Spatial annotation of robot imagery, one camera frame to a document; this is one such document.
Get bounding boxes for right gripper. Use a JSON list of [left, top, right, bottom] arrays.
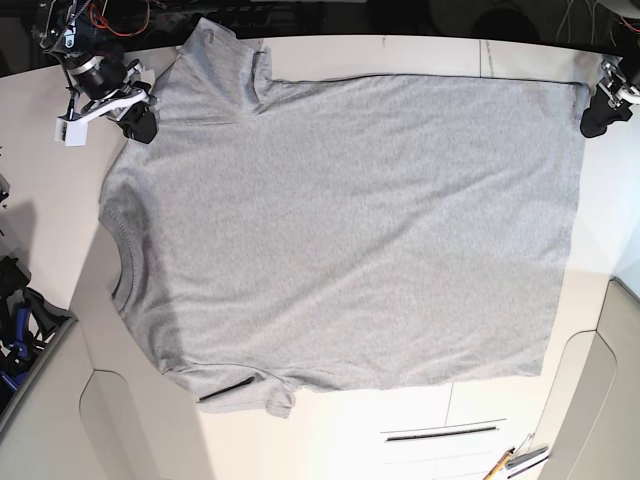
[[67, 53, 158, 144]]

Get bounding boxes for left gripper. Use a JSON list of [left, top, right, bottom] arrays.
[[580, 56, 639, 138]]

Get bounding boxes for grey T-shirt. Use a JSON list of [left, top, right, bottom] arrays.
[[99, 20, 589, 417]]

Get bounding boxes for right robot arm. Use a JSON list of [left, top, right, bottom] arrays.
[[34, 1, 157, 147]]

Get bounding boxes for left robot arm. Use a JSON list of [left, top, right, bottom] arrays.
[[580, 1, 639, 139]]

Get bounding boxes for blue and black tool pile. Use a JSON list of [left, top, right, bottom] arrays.
[[1, 256, 74, 410]]

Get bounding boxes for metal binder clip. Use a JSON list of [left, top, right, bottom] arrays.
[[504, 446, 549, 474]]

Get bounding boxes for yellow pencil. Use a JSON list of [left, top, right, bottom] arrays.
[[483, 448, 515, 480]]

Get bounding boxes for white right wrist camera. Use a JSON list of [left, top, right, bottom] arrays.
[[54, 117, 89, 147]]

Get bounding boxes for white hanging cables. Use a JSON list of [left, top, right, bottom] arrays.
[[555, 0, 616, 46]]

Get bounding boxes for white cable grommet plate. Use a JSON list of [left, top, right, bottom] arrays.
[[379, 419, 511, 463]]

